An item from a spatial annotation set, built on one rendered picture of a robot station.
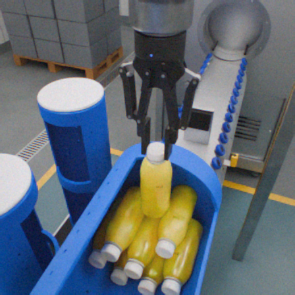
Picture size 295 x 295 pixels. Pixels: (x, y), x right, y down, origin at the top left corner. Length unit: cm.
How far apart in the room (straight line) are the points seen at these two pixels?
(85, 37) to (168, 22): 313
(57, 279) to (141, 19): 40
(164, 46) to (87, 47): 315
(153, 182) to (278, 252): 158
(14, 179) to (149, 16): 68
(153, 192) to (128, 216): 10
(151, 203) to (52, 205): 164
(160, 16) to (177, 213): 43
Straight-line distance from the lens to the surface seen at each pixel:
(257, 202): 155
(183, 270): 68
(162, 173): 57
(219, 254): 197
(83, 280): 73
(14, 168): 98
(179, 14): 41
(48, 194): 231
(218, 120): 133
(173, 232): 65
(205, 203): 78
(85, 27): 348
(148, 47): 43
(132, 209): 67
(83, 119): 122
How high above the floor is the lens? 166
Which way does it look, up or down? 41 degrees down
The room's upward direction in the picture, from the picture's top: straight up
